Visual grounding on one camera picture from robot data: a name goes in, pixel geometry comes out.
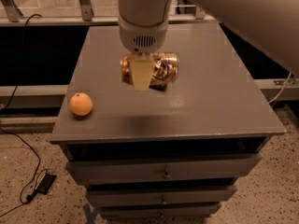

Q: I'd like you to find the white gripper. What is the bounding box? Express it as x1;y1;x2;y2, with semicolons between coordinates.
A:
119;16;168;91

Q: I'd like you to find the orange soda can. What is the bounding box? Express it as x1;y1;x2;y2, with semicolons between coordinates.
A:
121;52;179;86

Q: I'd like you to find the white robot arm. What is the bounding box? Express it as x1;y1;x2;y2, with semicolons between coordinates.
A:
118;0;299;76

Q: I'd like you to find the black snack bar wrapper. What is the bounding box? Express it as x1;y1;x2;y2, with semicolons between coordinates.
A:
149;84;167;91

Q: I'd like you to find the orange fruit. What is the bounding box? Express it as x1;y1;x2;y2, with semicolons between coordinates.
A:
69;92;93;116

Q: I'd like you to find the grey drawer cabinet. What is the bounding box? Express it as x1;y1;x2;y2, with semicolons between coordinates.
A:
51;22;284;219

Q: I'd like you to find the metal railing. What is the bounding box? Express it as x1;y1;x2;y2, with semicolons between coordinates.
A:
0;0;216;28

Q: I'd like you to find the black power adapter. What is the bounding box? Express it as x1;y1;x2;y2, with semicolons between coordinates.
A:
35;173;56;195

